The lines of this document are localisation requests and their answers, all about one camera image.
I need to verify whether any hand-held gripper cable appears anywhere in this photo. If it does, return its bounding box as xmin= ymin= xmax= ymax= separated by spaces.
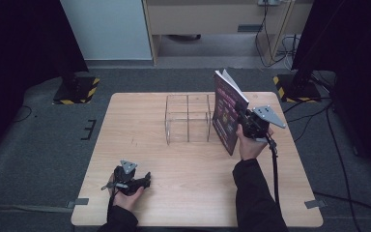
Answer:
xmin=100 ymin=182 xmax=120 ymax=223
xmin=264 ymin=134 xmax=283 ymax=212

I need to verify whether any bundle of black desk cables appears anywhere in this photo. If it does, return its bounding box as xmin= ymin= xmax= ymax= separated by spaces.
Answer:
xmin=254 ymin=0 xmax=302 ymax=71

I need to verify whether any dark purple magazine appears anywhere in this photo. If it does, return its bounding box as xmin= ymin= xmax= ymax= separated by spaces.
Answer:
xmin=212 ymin=68 xmax=251 ymax=157

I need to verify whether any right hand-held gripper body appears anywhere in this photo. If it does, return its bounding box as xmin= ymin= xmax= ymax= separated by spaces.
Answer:
xmin=242 ymin=104 xmax=287 ymax=143

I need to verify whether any light wooden desk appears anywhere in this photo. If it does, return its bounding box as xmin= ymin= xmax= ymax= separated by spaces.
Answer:
xmin=141 ymin=0 xmax=315 ymax=66

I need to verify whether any long black floor cable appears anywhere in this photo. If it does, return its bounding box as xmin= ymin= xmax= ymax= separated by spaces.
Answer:
xmin=325 ymin=104 xmax=363 ymax=232

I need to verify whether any person's right hand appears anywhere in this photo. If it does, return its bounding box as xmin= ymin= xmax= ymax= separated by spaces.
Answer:
xmin=236 ymin=123 xmax=275 ymax=161

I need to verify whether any striped black stand base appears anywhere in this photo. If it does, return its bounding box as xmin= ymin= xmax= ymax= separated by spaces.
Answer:
xmin=52 ymin=69 xmax=101 ymax=105
xmin=272 ymin=72 xmax=323 ymax=104

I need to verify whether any right hand-held gripper cable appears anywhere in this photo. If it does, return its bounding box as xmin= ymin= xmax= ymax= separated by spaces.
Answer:
xmin=264 ymin=134 xmax=283 ymax=212

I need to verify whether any thin black floor cable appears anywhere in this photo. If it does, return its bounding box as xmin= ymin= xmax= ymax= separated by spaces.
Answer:
xmin=13 ymin=104 xmax=33 ymax=124

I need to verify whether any white cabinet panel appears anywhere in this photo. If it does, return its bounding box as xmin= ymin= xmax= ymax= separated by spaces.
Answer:
xmin=59 ymin=0 xmax=154 ymax=62

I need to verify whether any black curtain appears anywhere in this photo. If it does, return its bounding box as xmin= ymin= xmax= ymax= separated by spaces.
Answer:
xmin=290 ymin=0 xmax=371 ymax=178
xmin=0 ymin=0 xmax=90 ymax=163

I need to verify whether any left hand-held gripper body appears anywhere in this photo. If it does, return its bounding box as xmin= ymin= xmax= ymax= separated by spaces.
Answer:
xmin=113 ymin=159 xmax=144 ymax=196

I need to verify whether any person's left hand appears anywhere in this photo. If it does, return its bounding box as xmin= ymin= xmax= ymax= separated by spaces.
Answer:
xmin=107 ymin=173 xmax=146 ymax=213

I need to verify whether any clear acrylic divider rack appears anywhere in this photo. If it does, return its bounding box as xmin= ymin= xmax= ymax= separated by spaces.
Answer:
xmin=164 ymin=93 xmax=218 ymax=146

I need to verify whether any grey tape strip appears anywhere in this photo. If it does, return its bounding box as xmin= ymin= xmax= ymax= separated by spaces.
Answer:
xmin=66 ymin=197 xmax=90 ymax=209
xmin=303 ymin=199 xmax=328 ymax=210

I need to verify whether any left hand-held gripper cable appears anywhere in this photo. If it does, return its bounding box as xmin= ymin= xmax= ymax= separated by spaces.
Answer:
xmin=100 ymin=182 xmax=120 ymax=223

